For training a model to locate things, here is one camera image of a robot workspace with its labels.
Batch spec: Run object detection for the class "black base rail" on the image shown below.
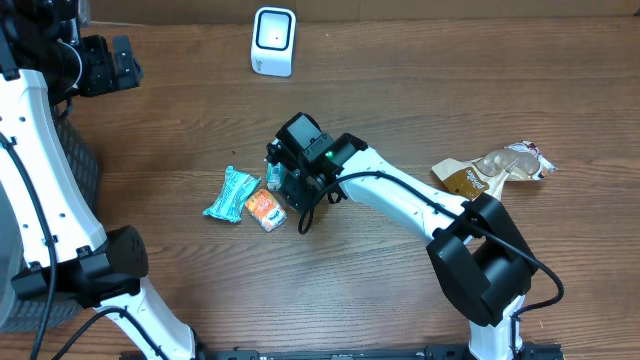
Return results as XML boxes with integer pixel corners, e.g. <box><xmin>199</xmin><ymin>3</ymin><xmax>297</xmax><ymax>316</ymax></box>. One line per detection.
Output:
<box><xmin>119</xmin><ymin>343</ymin><xmax>565</xmax><ymax>360</ymax></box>

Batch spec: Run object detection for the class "grey plastic mesh basket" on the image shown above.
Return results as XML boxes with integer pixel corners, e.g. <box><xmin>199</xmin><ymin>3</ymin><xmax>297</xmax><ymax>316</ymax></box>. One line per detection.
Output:
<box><xmin>1</xmin><ymin>120</ymin><xmax>101</xmax><ymax>333</ymax></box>

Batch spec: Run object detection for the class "small teal white carton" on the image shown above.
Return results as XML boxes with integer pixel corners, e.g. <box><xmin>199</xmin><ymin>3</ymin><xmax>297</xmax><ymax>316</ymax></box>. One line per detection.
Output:
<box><xmin>266</xmin><ymin>163</ymin><xmax>284</xmax><ymax>192</ymax></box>

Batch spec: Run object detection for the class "white barcode scanner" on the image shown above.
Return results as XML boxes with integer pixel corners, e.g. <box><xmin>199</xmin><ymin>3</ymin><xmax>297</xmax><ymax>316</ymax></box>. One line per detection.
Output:
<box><xmin>250</xmin><ymin>6</ymin><xmax>297</xmax><ymax>77</ymax></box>

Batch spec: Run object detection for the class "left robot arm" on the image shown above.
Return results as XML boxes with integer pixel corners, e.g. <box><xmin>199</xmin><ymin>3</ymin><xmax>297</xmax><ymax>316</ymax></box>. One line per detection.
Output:
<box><xmin>1</xmin><ymin>1</ymin><xmax>205</xmax><ymax>359</ymax></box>

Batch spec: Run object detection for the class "orange snack packet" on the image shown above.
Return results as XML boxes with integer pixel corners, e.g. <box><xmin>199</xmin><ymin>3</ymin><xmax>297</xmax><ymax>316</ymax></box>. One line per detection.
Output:
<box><xmin>245</xmin><ymin>189</ymin><xmax>287</xmax><ymax>232</ymax></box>

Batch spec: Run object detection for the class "brown nut snack bag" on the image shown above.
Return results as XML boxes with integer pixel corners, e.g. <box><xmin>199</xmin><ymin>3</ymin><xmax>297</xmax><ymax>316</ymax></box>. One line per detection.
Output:
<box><xmin>432</xmin><ymin>140</ymin><xmax>557</xmax><ymax>200</ymax></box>

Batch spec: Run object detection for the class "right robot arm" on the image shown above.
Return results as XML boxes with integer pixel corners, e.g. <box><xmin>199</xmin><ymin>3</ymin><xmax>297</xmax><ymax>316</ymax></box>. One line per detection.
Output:
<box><xmin>266</xmin><ymin>112</ymin><xmax>538</xmax><ymax>359</ymax></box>

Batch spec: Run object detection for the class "teal snack bar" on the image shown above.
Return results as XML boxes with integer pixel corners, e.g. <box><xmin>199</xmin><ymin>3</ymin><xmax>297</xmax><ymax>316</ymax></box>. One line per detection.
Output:
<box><xmin>203</xmin><ymin>165</ymin><xmax>261</xmax><ymax>223</ymax></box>

